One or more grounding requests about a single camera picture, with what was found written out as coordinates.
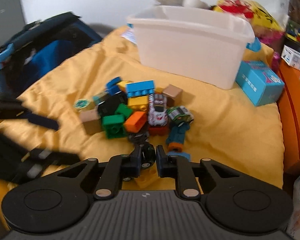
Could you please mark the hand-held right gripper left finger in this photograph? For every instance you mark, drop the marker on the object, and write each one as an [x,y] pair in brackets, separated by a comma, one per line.
[137,160]

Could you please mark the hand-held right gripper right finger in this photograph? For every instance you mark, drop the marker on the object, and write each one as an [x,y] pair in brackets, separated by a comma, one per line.
[161,160]

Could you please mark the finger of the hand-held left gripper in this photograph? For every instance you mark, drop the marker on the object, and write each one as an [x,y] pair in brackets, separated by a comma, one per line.
[42,122]
[55,158]

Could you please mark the black toy car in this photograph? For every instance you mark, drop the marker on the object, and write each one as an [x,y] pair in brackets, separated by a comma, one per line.
[110,105]
[148,155]

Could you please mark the teal orange toy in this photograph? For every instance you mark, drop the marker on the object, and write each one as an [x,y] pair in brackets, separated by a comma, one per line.
[177,137]

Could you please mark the green toy car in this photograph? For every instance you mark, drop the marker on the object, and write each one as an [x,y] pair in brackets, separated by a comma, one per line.
[179,115]

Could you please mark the white plastic bin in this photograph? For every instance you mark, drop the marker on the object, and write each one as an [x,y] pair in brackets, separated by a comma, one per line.
[190,52]

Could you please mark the yellow brick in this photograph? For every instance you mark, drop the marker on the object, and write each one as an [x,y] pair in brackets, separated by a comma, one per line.
[148,178]
[137,103]
[122,84]

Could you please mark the small blue toy piece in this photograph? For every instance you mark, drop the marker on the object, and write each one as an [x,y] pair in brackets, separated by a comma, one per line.
[183,156]

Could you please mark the dark grey toy car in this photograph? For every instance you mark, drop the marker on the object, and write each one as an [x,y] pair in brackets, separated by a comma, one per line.
[138,137]

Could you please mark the red brick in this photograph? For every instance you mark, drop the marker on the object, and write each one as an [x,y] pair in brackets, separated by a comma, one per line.
[158,131]

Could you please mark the orange brick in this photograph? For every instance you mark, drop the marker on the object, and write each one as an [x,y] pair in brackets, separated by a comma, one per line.
[135,121]

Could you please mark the large green brick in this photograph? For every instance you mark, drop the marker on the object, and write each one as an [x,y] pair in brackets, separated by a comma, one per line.
[113,126]

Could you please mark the round green white block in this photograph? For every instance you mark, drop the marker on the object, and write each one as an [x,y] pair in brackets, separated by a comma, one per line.
[81,104]

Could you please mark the brown cube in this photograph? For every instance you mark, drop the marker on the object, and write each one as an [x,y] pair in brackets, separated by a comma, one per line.
[91,122]
[173,93]

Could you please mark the white red toy car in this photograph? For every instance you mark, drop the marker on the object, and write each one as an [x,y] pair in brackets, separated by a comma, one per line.
[158,111]

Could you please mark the small green brick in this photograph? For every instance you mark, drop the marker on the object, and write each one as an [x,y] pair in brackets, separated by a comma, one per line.
[123,110]

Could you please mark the dark blue bag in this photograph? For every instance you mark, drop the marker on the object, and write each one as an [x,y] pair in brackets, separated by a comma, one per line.
[47,52]

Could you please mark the yellow blanket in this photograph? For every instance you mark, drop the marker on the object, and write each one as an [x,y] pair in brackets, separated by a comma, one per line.
[227,135]

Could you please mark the large blue brick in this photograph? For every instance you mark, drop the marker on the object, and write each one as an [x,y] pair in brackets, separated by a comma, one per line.
[140,88]

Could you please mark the small blue brick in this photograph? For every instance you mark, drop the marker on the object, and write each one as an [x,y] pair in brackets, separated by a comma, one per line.
[113,85]

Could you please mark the grey cabinet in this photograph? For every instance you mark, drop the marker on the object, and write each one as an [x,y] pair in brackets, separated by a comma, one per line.
[7,17]

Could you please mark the light blue box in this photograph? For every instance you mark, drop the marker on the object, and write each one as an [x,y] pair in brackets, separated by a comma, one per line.
[257,85]

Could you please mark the white paper packet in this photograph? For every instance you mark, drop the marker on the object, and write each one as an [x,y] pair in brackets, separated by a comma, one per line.
[130,36]

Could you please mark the orange box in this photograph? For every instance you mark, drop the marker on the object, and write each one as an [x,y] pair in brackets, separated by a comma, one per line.
[295,120]

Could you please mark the pink packet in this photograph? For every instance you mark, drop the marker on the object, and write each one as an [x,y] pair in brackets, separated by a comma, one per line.
[267,40]

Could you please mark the small white carton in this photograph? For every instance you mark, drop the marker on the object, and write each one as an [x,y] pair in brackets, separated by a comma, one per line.
[296,58]

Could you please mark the yellow red printed bag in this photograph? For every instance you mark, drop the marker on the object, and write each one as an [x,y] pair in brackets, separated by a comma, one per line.
[255,12]

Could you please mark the colourful toy box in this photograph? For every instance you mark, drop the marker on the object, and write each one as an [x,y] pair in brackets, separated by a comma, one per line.
[298,35]

